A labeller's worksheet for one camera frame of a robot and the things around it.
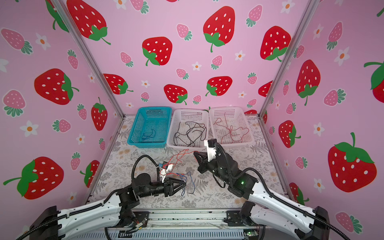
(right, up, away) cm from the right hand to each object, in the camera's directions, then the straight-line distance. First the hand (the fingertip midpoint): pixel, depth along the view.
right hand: (192, 153), depth 67 cm
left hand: (-4, -15, +1) cm, 16 cm away
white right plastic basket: (+26, +13, +44) cm, 53 cm away
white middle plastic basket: (-4, +11, +43) cm, 44 cm away
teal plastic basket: (-34, +12, +48) cm, 60 cm away
